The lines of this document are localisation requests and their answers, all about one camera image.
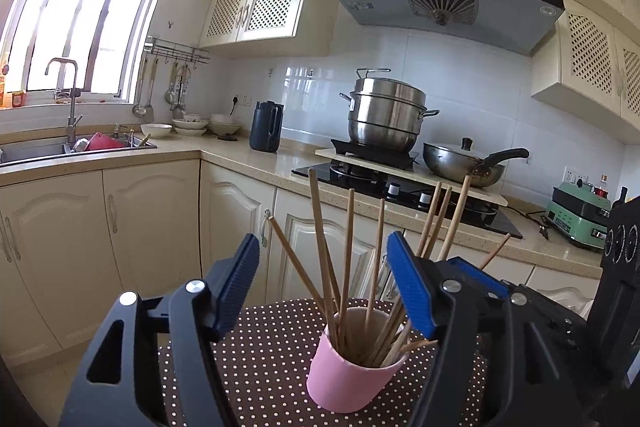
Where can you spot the white bowl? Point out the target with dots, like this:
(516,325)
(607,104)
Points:
(156,130)

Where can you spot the stacked white bowls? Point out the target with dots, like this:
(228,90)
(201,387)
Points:
(225,125)

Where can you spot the red cutting board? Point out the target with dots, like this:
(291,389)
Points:
(102,142)

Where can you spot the metal sink faucet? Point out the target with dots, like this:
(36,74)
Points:
(74,122)

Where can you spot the barred kitchen window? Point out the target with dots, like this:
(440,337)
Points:
(75,7)

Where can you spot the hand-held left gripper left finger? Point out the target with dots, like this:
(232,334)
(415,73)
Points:
(235,287)

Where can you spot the hanging metal skimmer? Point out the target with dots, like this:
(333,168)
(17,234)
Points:
(182,92)

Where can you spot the steel wok with lid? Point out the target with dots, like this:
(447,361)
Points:
(450,167)

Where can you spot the stacked plates with bowl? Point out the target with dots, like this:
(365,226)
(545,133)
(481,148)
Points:
(190,125)

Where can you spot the white wall outlet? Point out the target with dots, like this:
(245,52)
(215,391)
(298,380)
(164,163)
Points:
(575,176)
(241,100)

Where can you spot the brown polka dot tablecloth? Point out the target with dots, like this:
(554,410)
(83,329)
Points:
(260,382)

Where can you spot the hanging metal ladle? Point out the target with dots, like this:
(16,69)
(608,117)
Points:
(141,107)

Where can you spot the stainless steel steamer pot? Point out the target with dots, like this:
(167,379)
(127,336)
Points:
(385,122)

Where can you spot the orange jar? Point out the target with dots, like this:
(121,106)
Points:
(2,92)

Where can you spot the green electric cooker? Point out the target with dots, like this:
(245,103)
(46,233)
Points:
(575,217)

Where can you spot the small glass jar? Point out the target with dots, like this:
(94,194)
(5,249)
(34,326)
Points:
(18,99)

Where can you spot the bunch of wooden chopsticks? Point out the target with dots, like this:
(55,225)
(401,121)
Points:
(322,232)

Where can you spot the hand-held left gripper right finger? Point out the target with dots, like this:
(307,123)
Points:
(412,287)

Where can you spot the black electric kettle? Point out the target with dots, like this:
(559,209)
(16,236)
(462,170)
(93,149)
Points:
(265,129)

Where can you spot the pink cup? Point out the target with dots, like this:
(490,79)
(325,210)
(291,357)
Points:
(345,382)

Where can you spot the beige stone slab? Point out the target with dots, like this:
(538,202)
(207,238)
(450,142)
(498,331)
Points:
(325,153)

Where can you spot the stainless steel sink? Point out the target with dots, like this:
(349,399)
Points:
(30,152)

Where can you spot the black portable burner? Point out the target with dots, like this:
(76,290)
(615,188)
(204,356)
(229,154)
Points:
(345,147)

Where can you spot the slim wooden chopstick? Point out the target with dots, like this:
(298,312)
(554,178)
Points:
(495,252)

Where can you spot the metal utensil rail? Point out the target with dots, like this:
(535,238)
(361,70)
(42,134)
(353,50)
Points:
(175,52)

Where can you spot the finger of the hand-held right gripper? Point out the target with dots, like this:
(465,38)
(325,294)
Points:
(480,274)

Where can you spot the cream lattice door cabinet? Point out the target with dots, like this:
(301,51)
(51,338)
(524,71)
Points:
(585,57)
(265,7)

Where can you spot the black gas stove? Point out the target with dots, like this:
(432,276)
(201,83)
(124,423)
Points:
(500,222)

